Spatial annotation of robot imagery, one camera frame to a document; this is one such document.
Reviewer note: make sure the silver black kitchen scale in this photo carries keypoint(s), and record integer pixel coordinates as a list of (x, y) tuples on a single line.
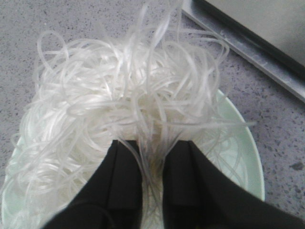
[(248, 49)]

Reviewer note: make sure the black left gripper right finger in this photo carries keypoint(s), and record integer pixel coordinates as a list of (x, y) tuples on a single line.
[(197, 195)]

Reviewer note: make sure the light green round plate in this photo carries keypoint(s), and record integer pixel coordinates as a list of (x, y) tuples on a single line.
[(249, 172)]

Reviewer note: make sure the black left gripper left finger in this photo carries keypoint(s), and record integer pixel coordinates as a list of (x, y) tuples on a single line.
[(111, 199)]

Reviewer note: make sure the white vermicelli noodle bundle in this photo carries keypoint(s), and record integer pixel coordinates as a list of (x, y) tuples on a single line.
[(148, 90)]

